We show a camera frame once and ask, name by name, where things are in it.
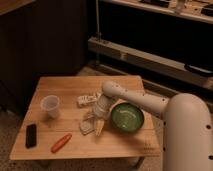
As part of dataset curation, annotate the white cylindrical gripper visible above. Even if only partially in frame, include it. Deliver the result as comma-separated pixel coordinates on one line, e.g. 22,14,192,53
83,95,111,136

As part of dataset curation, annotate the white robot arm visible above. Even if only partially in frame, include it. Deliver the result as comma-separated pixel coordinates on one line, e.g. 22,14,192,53
92,81,213,171

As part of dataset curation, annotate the green bowl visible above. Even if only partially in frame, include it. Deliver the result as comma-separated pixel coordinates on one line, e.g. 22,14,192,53
111,102,145,133

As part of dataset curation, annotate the wooden table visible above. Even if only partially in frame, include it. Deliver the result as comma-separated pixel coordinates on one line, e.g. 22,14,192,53
10,76,160,160

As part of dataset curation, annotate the orange carrot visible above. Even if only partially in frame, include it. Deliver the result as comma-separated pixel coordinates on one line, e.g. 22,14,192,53
51,133,72,153

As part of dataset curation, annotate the black rectangular phone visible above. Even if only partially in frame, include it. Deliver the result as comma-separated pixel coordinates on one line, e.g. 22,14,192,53
25,124,37,148

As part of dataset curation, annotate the long shelf beam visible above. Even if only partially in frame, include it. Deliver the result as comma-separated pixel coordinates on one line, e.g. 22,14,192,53
88,37,213,90

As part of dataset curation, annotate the vertical metal pole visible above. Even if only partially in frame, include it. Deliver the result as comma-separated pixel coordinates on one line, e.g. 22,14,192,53
95,0,102,41

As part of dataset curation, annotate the dark wooden cabinet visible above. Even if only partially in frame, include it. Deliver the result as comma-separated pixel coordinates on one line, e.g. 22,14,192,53
0,0,87,114

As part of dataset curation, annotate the black handle object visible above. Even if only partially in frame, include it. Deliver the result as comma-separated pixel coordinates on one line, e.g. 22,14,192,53
184,64,213,77

